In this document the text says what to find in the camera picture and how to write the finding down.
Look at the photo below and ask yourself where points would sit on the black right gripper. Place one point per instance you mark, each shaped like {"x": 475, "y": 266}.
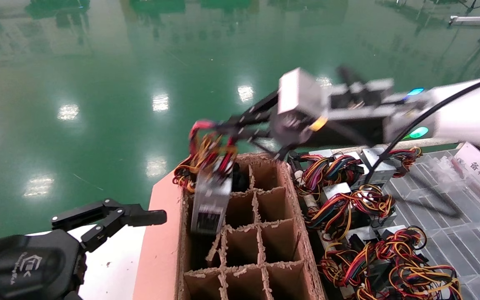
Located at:
{"x": 348, "y": 131}

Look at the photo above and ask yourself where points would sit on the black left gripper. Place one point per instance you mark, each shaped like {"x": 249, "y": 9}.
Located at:
{"x": 27, "y": 266}

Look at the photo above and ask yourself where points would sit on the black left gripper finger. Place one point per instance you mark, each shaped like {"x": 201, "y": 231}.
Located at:
{"x": 148, "y": 218}

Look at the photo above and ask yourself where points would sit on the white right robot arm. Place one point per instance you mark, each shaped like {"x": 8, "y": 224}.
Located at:
{"x": 465, "y": 112}

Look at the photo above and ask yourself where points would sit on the pink foam board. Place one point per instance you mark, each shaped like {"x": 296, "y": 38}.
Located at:
{"x": 158, "y": 258}

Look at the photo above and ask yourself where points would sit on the brown cardboard divider box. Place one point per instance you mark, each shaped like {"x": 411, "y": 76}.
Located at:
{"x": 244, "y": 250}

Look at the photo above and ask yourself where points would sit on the clear plastic parts bag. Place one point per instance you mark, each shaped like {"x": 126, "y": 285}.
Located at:
{"x": 452, "y": 175}

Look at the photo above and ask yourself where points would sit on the white wheeled equipment stand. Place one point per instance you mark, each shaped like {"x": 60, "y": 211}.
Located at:
{"x": 469, "y": 20}

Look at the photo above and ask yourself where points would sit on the clear acrylic divider tray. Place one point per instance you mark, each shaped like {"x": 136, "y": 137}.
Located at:
{"x": 465, "y": 250}

